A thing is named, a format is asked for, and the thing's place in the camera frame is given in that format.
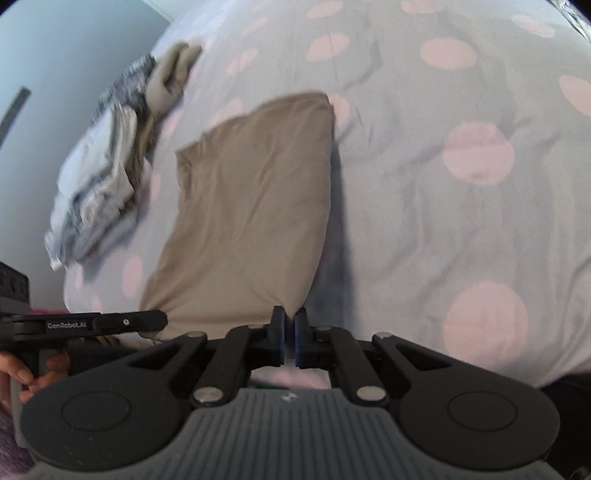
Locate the yellow brown striped garment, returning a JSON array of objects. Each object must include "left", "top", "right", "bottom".
[{"left": 131, "top": 108, "right": 160, "bottom": 163}]

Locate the beige fleece garment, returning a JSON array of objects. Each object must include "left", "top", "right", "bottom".
[{"left": 147, "top": 41, "right": 204, "bottom": 123}]

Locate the dark floral garment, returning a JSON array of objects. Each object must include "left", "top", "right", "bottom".
[{"left": 98, "top": 52, "right": 157, "bottom": 114}]

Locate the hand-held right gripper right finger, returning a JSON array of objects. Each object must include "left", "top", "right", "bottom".
[{"left": 293, "top": 307, "right": 454, "bottom": 408}]

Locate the person's left hand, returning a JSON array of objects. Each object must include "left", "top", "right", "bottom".
[{"left": 0, "top": 351, "right": 71, "bottom": 412}]

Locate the person's purple fuzzy clothing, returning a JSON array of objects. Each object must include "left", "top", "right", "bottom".
[{"left": 0, "top": 406, "right": 36, "bottom": 480}]

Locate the taupe long-sleeve shirt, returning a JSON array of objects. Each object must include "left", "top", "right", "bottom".
[{"left": 139, "top": 92, "right": 336, "bottom": 343}]

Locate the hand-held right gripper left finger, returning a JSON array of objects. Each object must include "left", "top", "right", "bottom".
[{"left": 127, "top": 305, "right": 289, "bottom": 408}]

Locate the grey bedspread with pink dots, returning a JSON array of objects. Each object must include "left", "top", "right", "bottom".
[{"left": 60, "top": 0, "right": 591, "bottom": 389}]

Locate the cream white garment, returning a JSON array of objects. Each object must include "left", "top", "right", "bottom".
[{"left": 44, "top": 104, "right": 153, "bottom": 272}]

